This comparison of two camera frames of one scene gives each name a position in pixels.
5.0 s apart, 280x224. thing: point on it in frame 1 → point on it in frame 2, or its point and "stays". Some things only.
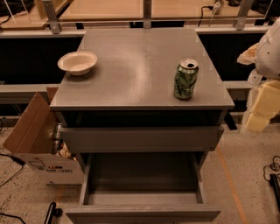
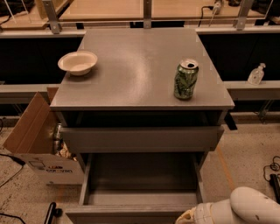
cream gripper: (269, 57) → (199, 213)
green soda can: (185, 79) stays
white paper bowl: (78, 63) stays
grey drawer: (143, 188) stays
